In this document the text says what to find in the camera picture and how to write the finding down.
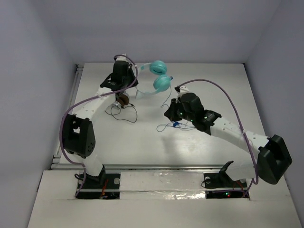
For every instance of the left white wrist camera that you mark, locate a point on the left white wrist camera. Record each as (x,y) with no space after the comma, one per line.
(121,57)

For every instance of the brown silver headphones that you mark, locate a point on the brown silver headphones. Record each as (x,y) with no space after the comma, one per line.
(120,101)

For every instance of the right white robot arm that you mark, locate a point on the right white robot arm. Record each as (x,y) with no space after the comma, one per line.
(271,155)

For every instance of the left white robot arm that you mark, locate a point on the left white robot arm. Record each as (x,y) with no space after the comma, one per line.
(76,135)

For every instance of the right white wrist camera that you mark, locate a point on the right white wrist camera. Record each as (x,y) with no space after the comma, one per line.
(181,90)

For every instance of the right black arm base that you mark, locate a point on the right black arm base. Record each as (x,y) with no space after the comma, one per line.
(220,186)

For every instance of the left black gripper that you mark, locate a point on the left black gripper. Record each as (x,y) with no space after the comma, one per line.
(122,94)

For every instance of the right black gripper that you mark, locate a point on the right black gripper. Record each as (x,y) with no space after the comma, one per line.
(171,112)

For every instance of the white foam taped block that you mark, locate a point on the white foam taped block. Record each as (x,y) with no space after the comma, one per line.
(161,185)

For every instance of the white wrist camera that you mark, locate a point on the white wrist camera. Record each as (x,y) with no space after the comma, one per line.
(121,57)
(181,90)

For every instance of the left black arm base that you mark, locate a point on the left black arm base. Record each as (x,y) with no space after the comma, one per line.
(105,186)

